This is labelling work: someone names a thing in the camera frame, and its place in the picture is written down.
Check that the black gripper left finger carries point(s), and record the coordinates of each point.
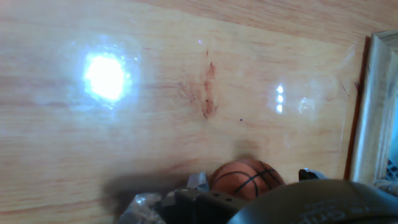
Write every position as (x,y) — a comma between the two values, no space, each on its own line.
(202,208)

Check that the glossy wooden board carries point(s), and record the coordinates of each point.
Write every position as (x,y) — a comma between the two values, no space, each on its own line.
(93,140)

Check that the small orange basketball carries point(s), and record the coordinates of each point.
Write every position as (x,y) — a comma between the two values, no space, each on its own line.
(242,179)

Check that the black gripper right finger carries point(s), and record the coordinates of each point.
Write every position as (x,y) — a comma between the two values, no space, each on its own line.
(308,175)

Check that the clear plastic wrap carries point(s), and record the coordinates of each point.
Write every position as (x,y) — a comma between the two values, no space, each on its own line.
(140,208)

